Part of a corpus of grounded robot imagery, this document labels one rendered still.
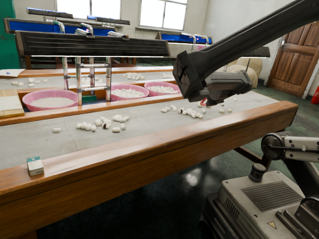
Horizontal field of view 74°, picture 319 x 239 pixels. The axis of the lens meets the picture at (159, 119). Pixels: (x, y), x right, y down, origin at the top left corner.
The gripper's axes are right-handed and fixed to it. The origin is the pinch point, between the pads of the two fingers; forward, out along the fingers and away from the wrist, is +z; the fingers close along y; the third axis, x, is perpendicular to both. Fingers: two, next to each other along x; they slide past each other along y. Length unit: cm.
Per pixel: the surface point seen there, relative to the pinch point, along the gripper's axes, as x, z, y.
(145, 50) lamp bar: -28.4, -1.0, 24.3
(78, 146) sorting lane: 5, 10, 59
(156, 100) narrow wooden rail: -12.8, 28.8, 4.8
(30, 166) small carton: 9, -1, 75
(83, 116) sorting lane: -10, 28, 50
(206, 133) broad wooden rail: 14.8, -2.8, 6.3
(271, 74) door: -80, 178, -462
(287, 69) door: -72, 140, -459
